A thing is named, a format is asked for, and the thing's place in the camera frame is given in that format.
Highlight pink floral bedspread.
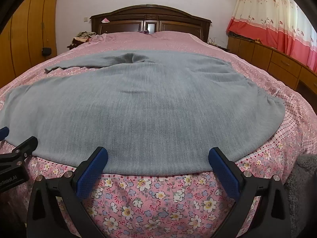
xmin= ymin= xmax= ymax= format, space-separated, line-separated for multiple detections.
xmin=0 ymin=31 xmax=317 ymax=238

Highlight grey pants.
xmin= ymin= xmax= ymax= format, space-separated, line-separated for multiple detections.
xmin=0 ymin=50 xmax=287 ymax=176

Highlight pink plaid bed sheet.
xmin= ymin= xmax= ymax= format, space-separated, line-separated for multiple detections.
xmin=271 ymin=88 xmax=317 ymax=155

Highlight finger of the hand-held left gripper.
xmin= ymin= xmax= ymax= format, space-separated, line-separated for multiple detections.
xmin=0 ymin=126 xmax=10 ymax=142
xmin=0 ymin=136 xmax=39 ymax=165

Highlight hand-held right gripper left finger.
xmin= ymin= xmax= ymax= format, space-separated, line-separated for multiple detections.
xmin=27 ymin=147 xmax=109 ymax=238

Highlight pile of clothes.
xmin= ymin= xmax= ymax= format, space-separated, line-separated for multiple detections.
xmin=73 ymin=31 xmax=97 ymax=47

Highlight grey fuzzy cloth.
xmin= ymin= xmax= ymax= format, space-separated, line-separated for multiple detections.
xmin=284 ymin=153 xmax=317 ymax=238

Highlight wooden wardrobe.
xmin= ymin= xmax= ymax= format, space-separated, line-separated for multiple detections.
xmin=0 ymin=0 xmax=60 ymax=90

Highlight dark wooden headboard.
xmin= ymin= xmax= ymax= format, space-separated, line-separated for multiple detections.
xmin=90 ymin=4 xmax=213 ymax=42

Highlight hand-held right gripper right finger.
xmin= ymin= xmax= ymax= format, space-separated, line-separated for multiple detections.
xmin=208 ymin=147 xmax=292 ymax=238

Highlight floral curtain with red hem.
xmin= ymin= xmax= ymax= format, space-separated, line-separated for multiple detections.
xmin=226 ymin=0 xmax=317 ymax=73

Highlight wooden cabinet with drawers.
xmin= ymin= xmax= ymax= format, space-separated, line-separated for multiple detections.
xmin=226 ymin=35 xmax=317 ymax=105

